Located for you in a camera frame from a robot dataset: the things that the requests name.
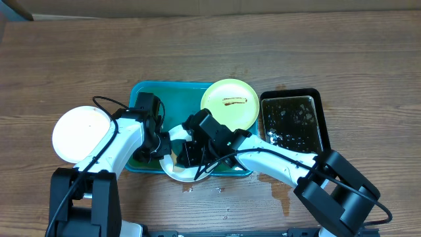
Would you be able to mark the white plate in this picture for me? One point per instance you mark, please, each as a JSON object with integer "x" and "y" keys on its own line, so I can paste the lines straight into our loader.
{"x": 168, "y": 163}
{"x": 78, "y": 131}

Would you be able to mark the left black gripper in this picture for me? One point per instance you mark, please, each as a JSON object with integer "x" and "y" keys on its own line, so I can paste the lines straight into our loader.
{"x": 165, "y": 149}

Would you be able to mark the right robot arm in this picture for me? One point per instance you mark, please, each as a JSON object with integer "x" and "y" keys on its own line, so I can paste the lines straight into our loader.
{"x": 336, "y": 194}

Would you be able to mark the black water tray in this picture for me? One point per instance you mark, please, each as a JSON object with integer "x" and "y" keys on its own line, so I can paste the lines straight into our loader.
{"x": 294, "y": 119}

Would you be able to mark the light green plate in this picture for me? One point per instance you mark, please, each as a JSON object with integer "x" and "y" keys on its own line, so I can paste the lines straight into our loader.
{"x": 232, "y": 102}

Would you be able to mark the white plate front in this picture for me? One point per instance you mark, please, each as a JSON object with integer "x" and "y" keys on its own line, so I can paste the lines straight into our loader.
{"x": 168, "y": 163}

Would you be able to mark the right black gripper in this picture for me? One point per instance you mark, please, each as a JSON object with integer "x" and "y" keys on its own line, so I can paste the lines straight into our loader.
{"x": 193, "y": 158}

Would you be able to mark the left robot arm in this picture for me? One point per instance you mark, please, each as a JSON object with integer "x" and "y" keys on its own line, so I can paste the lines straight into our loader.
{"x": 84, "y": 199}

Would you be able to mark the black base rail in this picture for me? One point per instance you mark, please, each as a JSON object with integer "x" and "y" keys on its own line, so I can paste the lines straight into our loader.
{"x": 291, "y": 232}

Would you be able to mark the teal plastic tray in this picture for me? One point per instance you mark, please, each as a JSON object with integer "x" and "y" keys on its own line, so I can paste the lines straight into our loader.
{"x": 180, "y": 99}

